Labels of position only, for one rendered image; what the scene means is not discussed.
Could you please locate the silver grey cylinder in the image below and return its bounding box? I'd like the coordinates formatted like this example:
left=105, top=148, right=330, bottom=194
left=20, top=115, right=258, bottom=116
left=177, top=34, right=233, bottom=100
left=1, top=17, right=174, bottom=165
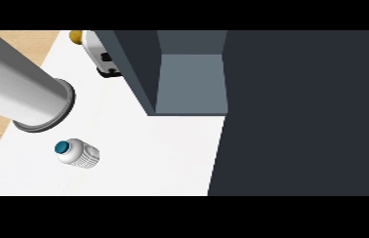
left=0, top=36, right=78, bottom=134

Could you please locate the white water bottle teal cap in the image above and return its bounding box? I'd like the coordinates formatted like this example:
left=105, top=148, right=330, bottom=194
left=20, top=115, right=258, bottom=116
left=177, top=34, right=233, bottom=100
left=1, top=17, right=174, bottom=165
left=53, top=138, right=102, bottom=170

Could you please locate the dark grey open cabinet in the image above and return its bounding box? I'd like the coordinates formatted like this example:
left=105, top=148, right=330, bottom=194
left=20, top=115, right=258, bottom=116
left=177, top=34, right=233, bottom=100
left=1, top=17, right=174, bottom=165
left=91, top=30, right=229, bottom=117

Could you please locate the yellow round object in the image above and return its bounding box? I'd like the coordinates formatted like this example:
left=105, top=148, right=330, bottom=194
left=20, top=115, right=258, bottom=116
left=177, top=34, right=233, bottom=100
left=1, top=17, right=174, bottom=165
left=68, top=30, right=85, bottom=46

